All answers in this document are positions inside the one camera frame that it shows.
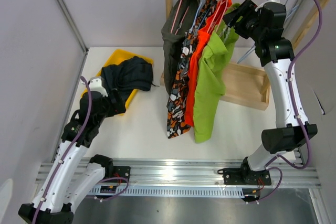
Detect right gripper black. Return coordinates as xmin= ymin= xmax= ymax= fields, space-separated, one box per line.
xmin=222 ymin=0 xmax=265 ymax=42

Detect pink hanger with orange shorts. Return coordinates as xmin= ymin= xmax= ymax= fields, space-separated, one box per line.
xmin=206 ymin=0 xmax=229 ymax=35

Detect bright orange shorts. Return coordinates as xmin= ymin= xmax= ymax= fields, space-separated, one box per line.
xmin=184 ymin=4 xmax=217 ymax=126

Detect dark navy shorts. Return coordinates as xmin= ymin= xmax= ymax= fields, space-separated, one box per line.
xmin=100 ymin=56 xmax=154 ymax=96

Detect blue hanger with camouflage shorts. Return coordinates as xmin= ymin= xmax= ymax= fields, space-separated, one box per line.
xmin=188 ymin=0 xmax=205 ymax=33

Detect lime green shorts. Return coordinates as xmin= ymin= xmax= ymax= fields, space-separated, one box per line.
xmin=193 ymin=3 xmax=241 ymax=144

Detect camouflage orange black shorts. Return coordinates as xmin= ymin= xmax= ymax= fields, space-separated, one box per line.
xmin=166 ymin=0 xmax=217 ymax=138

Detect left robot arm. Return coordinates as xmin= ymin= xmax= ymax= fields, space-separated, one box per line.
xmin=18 ymin=88 xmax=126 ymax=223

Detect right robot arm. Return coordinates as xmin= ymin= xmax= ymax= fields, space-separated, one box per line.
xmin=223 ymin=0 xmax=318 ymax=184

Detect dark olive shorts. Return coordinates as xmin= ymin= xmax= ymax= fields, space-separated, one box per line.
xmin=161 ymin=0 xmax=200 ymax=93

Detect pink hanger leftmost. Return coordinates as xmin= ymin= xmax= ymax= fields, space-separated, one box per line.
xmin=171 ymin=0 xmax=188 ymax=35

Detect wooden clothes rack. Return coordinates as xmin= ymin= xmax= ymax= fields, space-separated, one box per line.
xmin=166 ymin=0 xmax=329 ymax=112

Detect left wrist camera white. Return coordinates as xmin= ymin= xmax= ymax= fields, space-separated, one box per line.
xmin=89 ymin=76 xmax=108 ymax=97

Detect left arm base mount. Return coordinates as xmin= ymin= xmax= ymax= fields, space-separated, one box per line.
xmin=89 ymin=154 xmax=131 ymax=179

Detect aluminium mounting rail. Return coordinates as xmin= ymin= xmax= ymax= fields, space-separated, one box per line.
xmin=35 ymin=158 xmax=322 ymax=198

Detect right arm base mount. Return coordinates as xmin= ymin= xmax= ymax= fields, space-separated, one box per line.
xmin=217 ymin=168 xmax=272 ymax=186

